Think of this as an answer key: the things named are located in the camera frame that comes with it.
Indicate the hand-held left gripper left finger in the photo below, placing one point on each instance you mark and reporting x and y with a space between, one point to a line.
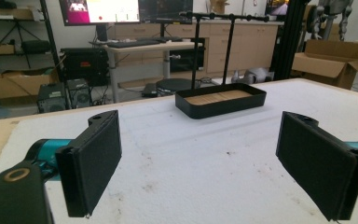
88 165

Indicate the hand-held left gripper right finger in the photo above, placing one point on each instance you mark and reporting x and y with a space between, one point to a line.
317 161

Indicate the small black computer tower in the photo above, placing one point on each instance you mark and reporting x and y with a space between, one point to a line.
78 93
51 98

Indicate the flat black device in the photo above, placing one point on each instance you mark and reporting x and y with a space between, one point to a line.
149 90

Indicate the open cardboard box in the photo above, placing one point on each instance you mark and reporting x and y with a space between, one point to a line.
326 63

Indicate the black equipment case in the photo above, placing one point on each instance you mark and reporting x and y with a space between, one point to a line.
85 65

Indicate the grey white device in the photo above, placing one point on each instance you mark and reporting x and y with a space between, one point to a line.
258 74

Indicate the large closed cardboard box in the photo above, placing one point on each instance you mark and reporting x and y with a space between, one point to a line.
18 84

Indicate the white foam mat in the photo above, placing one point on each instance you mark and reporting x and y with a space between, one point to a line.
199 174

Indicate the black jewelry stand with tray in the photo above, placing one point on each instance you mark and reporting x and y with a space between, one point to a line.
220 101

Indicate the round black base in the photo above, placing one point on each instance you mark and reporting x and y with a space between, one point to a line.
174 85

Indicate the black keyboard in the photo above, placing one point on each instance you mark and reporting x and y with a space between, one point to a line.
132 43

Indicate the black bag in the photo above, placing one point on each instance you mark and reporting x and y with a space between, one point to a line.
35 46

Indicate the light wooden standing desk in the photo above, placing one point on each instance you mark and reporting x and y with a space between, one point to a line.
149 48

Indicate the light wooden cabinet row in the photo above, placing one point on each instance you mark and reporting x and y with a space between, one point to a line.
251 43

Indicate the black metal shelf rack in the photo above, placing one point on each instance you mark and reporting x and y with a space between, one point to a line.
48 28

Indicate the small cardboard box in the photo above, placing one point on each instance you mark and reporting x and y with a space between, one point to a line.
0 49

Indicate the grey robot figure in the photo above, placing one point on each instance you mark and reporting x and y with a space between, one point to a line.
332 15

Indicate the monitor with bright screen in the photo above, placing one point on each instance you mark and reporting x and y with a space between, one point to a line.
105 11

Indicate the monitor with dark screen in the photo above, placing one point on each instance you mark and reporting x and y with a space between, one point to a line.
164 9

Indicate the black aluminium frame post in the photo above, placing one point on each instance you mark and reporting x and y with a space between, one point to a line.
289 40

